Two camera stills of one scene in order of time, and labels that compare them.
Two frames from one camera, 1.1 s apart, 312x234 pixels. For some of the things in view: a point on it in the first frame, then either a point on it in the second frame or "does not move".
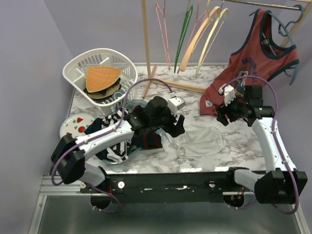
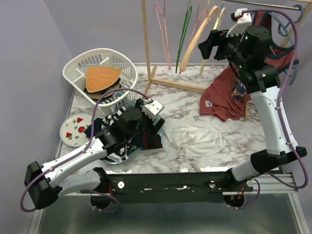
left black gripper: (174, 130) -> (151, 128)
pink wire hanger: (164, 34) does not move
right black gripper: (223, 110) -> (216, 37)
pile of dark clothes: (121, 152) does not move
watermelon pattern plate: (75, 124) does not move
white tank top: (199, 140) does not move
